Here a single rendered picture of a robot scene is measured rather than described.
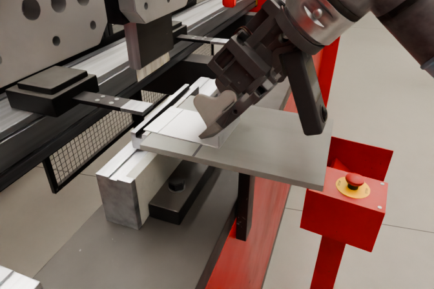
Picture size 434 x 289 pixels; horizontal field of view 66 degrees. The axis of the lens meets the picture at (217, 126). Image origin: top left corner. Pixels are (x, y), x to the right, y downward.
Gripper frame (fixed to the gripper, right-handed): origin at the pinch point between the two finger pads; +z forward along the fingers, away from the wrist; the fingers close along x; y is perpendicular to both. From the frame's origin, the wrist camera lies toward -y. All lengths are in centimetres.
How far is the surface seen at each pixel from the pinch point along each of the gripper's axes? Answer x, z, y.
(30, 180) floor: -54, 169, 45
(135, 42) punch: 3.9, -3.3, 16.4
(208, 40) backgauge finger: -42.6, 14.1, 16.1
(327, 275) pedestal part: -25, 29, -53
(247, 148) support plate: 2.4, -3.0, -5.1
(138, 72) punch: 3.5, 0.6, 13.7
